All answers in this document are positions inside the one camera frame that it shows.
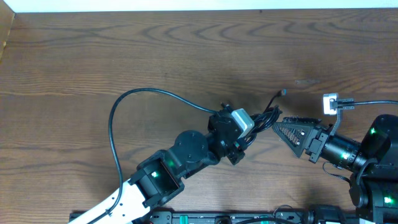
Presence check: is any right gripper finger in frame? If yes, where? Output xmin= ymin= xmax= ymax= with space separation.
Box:
xmin=272 ymin=122 xmax=315 ymax=157
xmin=282 ymin=116 xmax=321 ymax=124

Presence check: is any black USB cable gold plug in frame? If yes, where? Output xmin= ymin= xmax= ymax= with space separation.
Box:
xmin=263 ymin=89 xmax=287 ymax=113

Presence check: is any black USB cable dark plug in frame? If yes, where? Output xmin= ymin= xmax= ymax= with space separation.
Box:
xmin=244 ymin=105 xmax=282 ymax=146

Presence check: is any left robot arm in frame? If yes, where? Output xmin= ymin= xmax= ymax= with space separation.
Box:
xmin=71 ymin=106 xmax=254 ymax=224

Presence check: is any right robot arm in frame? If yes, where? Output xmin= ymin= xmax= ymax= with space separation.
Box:
xmin=272 ymin=114 xmax=397 ymax=223

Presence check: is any right camera black cable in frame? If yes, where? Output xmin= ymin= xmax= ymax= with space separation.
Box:
xmin=335 ymin=98 xmax=398 ymax=110

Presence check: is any camera black cable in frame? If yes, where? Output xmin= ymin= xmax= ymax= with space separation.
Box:
xmin=86 ymin=88 xmax=218 ymax=224
xmin=335 ymin=98 xmax=398 ymax=110

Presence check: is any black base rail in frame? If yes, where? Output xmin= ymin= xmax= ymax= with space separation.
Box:
xmin=128 ymin=210 xmax=372 ymax=224

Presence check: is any left camera black cable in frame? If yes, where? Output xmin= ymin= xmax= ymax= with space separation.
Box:
xmin=86 ymin=88 xmax=218 ymax=224

